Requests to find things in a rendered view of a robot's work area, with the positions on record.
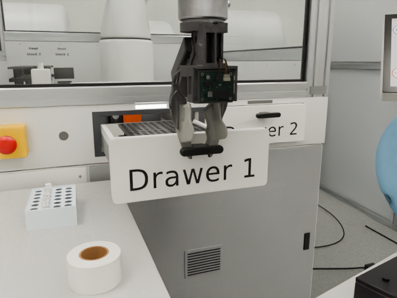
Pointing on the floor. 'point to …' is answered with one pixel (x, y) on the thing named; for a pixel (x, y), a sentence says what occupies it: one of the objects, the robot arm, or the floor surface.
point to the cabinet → (222, 228)
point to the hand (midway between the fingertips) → (198, 149)
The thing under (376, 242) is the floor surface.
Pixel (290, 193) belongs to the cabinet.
